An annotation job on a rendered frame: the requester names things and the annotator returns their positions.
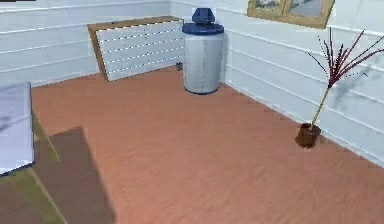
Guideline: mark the white chest of drawers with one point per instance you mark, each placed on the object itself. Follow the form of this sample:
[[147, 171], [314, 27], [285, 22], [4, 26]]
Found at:
[[140, 48]]

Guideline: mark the red house plant in pot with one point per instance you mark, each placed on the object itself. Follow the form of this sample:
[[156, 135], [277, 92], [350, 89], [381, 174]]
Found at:
[[336, 68]]

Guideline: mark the gold framed picture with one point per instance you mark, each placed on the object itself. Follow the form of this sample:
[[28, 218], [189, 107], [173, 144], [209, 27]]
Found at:
[[293, 10]]

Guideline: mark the white bin with blue lid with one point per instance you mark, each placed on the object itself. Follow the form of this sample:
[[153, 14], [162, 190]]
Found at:
[[202, 60]]

